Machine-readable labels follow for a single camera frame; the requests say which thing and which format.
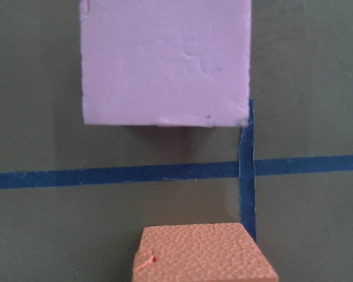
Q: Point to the orange foam block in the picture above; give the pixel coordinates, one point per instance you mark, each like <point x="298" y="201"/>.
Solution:
<point x="200" y="252"/>

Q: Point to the blue tape line far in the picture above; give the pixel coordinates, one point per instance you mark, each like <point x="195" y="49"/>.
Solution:
<point x="157" y="173"/>

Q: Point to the blue tape line lengthwise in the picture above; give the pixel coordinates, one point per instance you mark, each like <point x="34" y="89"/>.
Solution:
<point x="247" y="190"/>

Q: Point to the pink foam block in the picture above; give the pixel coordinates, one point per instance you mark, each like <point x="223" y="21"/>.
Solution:
<point x="166" y="63"/>

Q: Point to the brown paper table cover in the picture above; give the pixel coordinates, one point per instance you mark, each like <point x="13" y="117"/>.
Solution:
<point x="302" y="88"/>

